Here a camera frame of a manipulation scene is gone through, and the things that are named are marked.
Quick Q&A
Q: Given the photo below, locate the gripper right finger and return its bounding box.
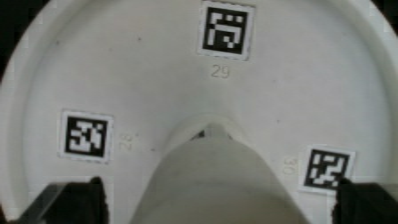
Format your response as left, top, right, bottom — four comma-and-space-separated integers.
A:
332, 178, 398, 224

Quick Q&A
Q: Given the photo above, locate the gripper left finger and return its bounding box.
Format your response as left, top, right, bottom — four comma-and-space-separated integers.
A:
16, 177, 110, 224

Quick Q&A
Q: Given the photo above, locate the white cylindrical table leg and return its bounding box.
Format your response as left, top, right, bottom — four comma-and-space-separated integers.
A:
129, 124, 309, 224

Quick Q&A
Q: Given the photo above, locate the white round table top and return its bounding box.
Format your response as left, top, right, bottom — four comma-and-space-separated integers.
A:
0, 0, 398, 224

